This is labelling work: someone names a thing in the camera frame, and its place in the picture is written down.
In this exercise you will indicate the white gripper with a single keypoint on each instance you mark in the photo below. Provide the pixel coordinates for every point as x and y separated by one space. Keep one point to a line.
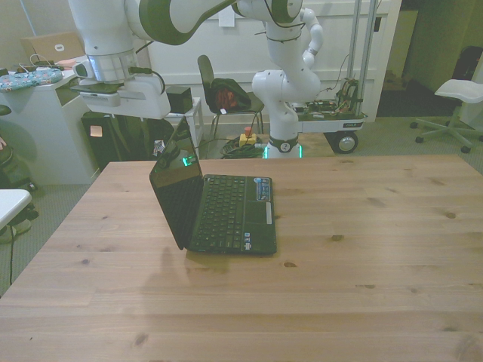
143 98

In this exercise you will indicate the black laptop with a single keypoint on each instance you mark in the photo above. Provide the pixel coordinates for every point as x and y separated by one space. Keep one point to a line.
226 211

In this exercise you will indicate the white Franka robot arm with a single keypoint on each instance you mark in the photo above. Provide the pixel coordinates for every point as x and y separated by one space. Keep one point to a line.
279 86

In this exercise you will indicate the colourful small packet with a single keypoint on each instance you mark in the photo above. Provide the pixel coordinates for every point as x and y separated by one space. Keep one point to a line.
158 148

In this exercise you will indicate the pale sticky note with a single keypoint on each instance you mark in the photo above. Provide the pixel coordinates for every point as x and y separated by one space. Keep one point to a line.
96 130

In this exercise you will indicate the black storage cabinet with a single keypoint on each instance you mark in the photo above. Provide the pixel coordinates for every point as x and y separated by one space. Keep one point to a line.
102 151

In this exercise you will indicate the black cube box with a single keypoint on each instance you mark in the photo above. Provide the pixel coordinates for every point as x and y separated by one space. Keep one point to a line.
179 99

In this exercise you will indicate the white cabinet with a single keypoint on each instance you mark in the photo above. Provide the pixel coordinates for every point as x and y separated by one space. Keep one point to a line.
49 132

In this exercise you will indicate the black chair with metal legs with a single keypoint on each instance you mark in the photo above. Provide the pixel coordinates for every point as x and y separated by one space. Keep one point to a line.
205 75

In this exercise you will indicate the dark bag with red cloth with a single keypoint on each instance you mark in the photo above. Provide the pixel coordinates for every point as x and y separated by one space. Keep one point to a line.
230 94

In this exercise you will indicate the floral round cushion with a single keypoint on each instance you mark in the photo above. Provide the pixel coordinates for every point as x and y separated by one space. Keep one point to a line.
26 79

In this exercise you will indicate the yellow emergency stop button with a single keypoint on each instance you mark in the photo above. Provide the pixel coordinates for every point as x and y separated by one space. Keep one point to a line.
248 138

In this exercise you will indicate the large cardboard box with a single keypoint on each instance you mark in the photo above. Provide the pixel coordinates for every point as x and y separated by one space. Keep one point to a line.
49 43

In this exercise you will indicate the dark rolling chair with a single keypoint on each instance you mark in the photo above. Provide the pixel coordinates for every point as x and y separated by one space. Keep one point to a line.
15 166

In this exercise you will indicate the white table corner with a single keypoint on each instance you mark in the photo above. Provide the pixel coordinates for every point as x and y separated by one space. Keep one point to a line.
13 201

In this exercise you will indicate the pair of light shoes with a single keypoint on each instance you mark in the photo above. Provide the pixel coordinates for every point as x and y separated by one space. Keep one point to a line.
17 228

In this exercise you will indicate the wheeled robot equipment cart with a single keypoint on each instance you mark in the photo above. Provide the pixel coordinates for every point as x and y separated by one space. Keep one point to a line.
332 122

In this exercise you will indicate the white swivel office chair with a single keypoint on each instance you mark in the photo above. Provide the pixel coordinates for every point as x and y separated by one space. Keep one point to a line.
456 90

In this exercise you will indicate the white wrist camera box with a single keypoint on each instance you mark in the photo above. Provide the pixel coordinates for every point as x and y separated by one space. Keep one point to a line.
81 69

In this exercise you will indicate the white paper on wall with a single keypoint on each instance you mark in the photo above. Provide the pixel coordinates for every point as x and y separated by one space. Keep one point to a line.
227 18

